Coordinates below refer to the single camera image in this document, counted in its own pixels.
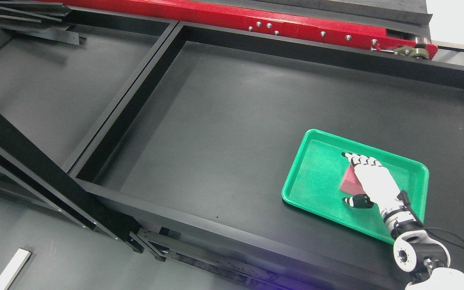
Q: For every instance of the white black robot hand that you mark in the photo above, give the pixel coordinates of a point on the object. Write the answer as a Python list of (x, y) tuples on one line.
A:
[(378, 184)]

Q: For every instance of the pink foam block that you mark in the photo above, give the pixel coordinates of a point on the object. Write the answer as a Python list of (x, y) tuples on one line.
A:
[(350, 184)]

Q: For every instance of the green plastic tray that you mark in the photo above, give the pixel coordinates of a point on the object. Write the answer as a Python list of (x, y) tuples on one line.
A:
[(314, 180)]

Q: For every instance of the black metal shelf rack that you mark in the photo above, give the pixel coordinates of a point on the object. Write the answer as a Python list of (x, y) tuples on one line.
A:
[(62, 84), (204, 139)]

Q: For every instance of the red metal beam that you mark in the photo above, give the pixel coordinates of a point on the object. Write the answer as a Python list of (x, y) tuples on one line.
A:
[(341, 33)]

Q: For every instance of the white desk with T-leg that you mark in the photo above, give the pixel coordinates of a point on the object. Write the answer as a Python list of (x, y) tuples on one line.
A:
[(13, 268)]

